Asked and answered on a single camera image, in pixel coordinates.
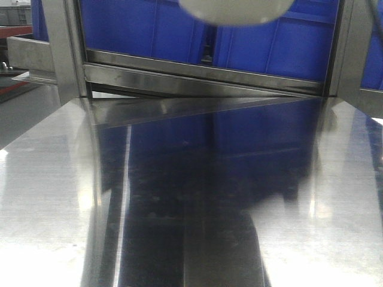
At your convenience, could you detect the blue crate behind left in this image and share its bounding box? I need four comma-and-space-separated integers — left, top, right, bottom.
80, 1, 208, 65

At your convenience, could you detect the blue crate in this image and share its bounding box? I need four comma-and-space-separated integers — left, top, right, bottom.
31, 0, 48, 41
360, 11, 382, 91
80, 1, 208, 65
213, 12, 335, 81

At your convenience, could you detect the blue crate behind right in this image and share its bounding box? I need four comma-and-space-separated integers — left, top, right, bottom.
213, 12, 335, 81

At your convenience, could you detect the blue crate far left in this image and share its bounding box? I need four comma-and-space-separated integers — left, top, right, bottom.
31, 0, 48, 41

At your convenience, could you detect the blue crate far right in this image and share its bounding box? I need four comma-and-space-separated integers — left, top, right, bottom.
360, 11, 382, 91

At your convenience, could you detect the stainless steel shelf frame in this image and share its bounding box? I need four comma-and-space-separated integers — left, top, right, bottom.
7, 1, 382, 117

